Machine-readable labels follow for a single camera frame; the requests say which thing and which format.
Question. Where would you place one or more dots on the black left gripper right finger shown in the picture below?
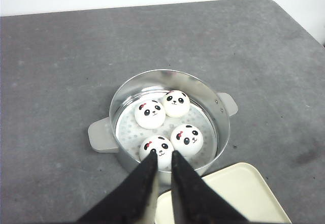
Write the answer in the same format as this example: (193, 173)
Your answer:
(194, 201)

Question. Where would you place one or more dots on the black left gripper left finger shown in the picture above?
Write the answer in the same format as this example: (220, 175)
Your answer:
(133, 201)

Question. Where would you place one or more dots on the white panda bun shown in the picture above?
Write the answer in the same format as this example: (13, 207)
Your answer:
(159, 145)
(150, 114)
(187, 139)

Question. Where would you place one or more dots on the cream panda bun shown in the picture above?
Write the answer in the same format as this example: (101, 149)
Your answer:
(176, 103)

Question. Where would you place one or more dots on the cream rectangular plastic tray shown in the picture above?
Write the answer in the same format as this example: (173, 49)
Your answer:
(243, 187)

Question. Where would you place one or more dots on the white perforated steamer liner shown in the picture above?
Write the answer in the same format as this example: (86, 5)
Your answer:
(131, 135)

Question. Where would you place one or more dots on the stainless steel steamer pot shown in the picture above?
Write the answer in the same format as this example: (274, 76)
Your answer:
(154, 84)

